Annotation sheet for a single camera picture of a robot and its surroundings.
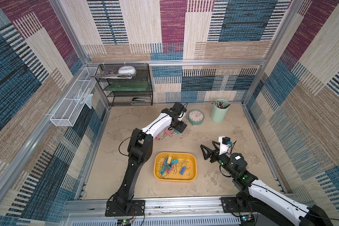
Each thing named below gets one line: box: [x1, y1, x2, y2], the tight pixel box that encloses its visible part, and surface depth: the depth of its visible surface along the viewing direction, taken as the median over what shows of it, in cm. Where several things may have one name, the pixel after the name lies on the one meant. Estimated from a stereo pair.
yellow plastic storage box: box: [153, 152, 197, 182], surface depth 87 cm
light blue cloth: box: [84, 93, 94, 110], surface depth 80 cm
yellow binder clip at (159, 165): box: [157, 159, 162, 170], surface depth 87 cm
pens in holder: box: [215, 100, 226, 109], surface depth 98 cm
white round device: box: [117, 65, 137, 76], surface depth 91 cm
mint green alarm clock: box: [186, 109, 205, 126], surface depth 111 cm
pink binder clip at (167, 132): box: [160, 129, 173, 140], surface depth 104 cm
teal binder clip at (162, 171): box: [160, 166, 167, 176], surface depth 85 cm
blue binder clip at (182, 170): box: [178, 166, 187, 176], surface depth 86 cm
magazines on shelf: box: [90, 70, 134, 80], surface depth 83 cm
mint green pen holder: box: [210, 98, 231, 124], surface depth 104 cm
